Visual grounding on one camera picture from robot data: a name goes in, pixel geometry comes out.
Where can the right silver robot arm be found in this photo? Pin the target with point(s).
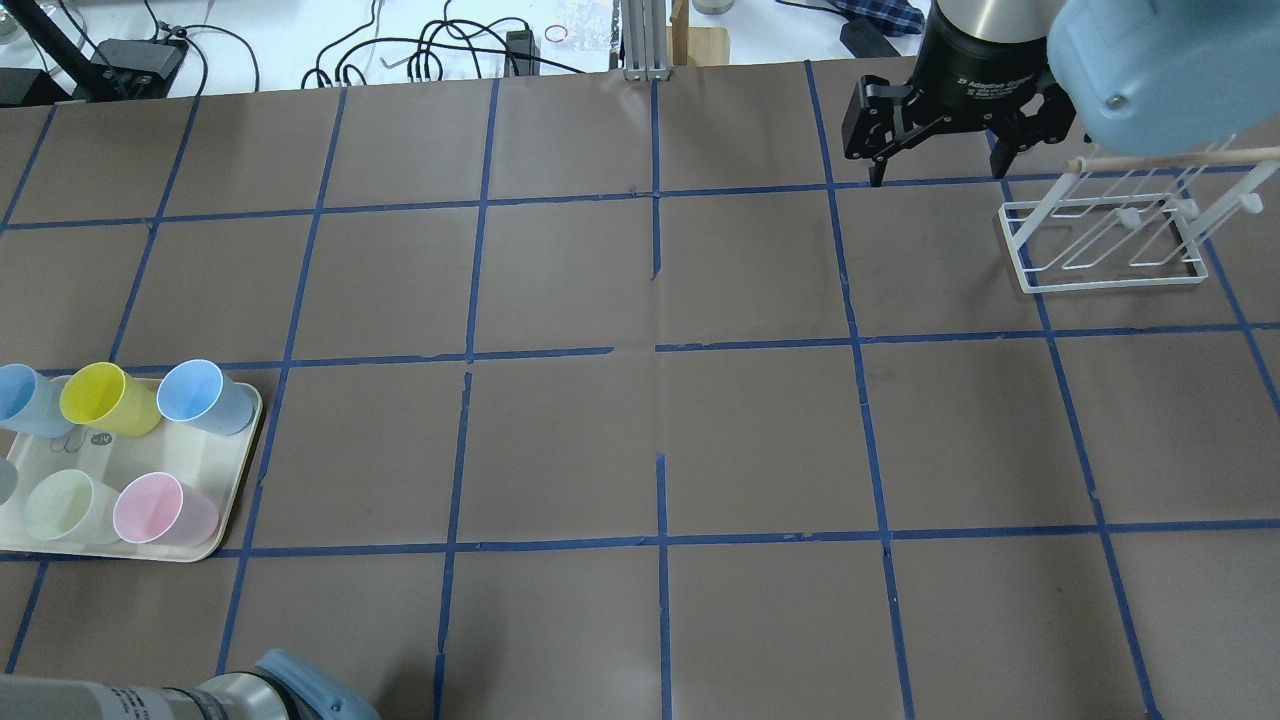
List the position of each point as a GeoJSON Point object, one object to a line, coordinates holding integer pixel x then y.
{"type": "Point", "coordinates": [1145, 78]}

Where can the wooden stand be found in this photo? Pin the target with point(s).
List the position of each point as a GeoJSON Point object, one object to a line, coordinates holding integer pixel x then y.
{"type": "Point", "coordinates": [694, 46]}

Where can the black power adapter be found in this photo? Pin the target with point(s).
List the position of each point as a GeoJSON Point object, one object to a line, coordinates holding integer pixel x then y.
{"type": "Point", "coordinates": [523, 57]}

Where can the black monitor stand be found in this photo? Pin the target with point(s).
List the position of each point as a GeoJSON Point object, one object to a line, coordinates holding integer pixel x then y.
{"type": "Point", "coordinates": [107, 70]}

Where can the blue cup near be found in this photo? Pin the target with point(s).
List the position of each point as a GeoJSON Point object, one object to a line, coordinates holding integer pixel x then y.
{"type": "Point", "coordinates": [30, 403]}

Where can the white wire cup rack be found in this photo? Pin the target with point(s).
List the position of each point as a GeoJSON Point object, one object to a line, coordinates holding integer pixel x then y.
{"type": "Point", "coordinates": [1111, 222]}

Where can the blue cup far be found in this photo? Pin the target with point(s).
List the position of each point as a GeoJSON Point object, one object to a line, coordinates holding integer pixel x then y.
{"type": "Point", "coordinates": [199, 394]}

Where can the pale green cup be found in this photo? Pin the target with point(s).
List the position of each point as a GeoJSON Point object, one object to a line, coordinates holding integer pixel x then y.
{"type": "Point", "coordinates": [71, 506]}

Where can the pink cup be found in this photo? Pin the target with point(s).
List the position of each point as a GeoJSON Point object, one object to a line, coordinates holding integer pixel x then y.
{"type": "Point", "coordinates": [159, 508]}

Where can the yellow cup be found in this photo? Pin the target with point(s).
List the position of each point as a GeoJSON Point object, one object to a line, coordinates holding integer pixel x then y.
{"type": "Point", "coordinates": [103, 396]}

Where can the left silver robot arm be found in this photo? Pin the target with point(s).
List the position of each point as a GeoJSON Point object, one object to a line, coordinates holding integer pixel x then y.
{"type": "Point", "coordinates": [280, 685]}

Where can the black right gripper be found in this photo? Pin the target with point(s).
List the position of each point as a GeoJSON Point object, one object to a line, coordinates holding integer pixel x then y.
{"type": "Point", "coordinates": [975, 75]}

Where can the aluminium frame post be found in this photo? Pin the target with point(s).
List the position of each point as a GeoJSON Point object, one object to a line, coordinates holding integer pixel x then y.
{"type": "Point", "coordinates": [643, 50]}

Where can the grey ikea cup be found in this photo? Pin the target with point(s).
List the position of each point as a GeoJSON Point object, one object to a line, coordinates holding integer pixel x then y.
{"type": "Point", "coordinates": [9, 479]}

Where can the cream plastic tray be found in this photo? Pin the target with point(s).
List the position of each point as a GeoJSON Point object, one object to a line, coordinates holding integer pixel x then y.
{"type": "Point", "coordinates": [212, 465]}

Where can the blue cup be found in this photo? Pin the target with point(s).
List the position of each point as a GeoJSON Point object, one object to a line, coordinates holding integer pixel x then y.
{"type": "Point", "coordinates": [30, 403]}
{"type": "Point", "coordinates": [199, 394]}

